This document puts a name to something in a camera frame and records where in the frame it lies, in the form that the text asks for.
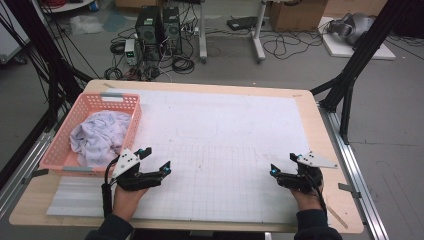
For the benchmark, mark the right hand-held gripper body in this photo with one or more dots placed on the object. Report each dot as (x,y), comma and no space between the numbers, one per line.
(300,180)

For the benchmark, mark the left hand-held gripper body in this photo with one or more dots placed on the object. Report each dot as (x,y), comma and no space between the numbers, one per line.
(128,165)

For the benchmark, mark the lilac printed blanket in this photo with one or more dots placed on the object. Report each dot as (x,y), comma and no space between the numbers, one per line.
(100,136)

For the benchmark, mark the pink plastic basket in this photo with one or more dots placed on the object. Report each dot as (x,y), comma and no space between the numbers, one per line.
(63,150)

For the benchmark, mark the person's right hand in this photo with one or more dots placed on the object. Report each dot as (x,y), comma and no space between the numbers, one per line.
(306,200)

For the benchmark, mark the person's left hand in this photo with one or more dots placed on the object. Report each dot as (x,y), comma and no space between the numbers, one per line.
(128,201)

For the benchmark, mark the thin wooden stick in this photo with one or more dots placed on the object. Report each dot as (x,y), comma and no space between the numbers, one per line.
(336,215)

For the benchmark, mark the white grid mat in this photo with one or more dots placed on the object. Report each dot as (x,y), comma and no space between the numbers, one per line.
(216,116)

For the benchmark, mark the grey power supply unit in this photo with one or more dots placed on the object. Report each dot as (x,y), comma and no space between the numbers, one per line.
(130,50)

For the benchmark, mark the white floor board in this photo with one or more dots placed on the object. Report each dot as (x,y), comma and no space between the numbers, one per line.
(340,50)

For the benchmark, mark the black computer tower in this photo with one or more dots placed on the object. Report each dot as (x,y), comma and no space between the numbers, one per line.
(148,30)
(171,30)

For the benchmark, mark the clear plastic bag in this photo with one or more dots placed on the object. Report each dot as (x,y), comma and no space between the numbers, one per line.
(85,25)

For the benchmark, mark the brown cardboard box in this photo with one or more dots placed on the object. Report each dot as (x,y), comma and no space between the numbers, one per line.
(296,15)
(136,2)

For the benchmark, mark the grey headset device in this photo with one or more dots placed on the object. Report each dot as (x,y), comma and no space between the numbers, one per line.
(353,26)

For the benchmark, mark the black flat device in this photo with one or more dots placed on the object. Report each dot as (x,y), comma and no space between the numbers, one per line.
(243,22)

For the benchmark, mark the beige cardboard box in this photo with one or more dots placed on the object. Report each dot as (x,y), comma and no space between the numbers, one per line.
(353,6)

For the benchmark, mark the round white table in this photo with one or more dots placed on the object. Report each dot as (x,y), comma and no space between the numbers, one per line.
(66,6)

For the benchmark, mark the white cabinet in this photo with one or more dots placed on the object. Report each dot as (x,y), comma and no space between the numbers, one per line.
(10,40)

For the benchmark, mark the grey metal bracket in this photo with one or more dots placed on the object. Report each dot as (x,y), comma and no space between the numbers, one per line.
(38,173)
(348,188)

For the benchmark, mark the aluminium rail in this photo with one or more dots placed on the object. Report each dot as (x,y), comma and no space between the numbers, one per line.
(26,166)
(351,166)

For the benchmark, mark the black metal frame stand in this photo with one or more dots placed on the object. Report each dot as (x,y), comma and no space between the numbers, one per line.
(56,73)
(366,45)

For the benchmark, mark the white desk frame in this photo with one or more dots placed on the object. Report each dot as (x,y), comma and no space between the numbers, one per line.
(202,33)

